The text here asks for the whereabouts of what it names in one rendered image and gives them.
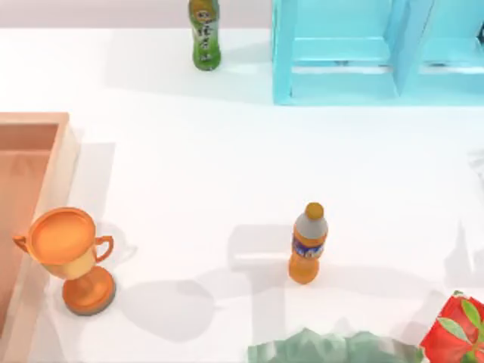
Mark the orange bottle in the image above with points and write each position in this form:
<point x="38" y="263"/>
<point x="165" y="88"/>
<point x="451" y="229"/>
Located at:
<point x="307" y="246"/>

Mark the light blue rack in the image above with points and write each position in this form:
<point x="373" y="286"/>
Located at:
<point x="340" y="81"/>

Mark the green bottle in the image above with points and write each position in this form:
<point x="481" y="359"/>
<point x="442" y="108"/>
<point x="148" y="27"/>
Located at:
<point x="206" y="38"/>

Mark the orange trophy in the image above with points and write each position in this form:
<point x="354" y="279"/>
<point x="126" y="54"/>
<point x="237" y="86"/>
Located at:
<point x="72" y="249"/>

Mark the grey-green leafy plant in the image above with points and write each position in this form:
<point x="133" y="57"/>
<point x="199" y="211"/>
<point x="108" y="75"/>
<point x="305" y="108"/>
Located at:
<point x="325" y="346"/>

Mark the salmon-coloured shallow box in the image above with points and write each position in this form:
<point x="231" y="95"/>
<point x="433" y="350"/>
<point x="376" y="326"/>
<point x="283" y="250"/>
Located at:
<point x="26" y="181"/>

